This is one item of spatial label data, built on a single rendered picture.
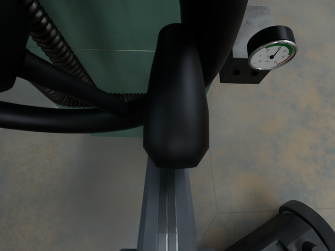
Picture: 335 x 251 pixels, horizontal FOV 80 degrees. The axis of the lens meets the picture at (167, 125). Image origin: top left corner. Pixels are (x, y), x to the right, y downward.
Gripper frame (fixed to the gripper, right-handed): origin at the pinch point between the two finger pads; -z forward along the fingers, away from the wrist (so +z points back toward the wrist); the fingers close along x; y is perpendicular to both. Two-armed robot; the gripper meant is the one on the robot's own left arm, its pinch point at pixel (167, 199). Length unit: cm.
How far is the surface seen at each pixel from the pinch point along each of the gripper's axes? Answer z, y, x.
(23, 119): -11.7, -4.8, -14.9
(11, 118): -11.5, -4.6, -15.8
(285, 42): -22.0, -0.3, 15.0
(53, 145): -59, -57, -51
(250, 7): -37.8, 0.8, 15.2
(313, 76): -93, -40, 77
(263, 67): -25.1, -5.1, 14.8
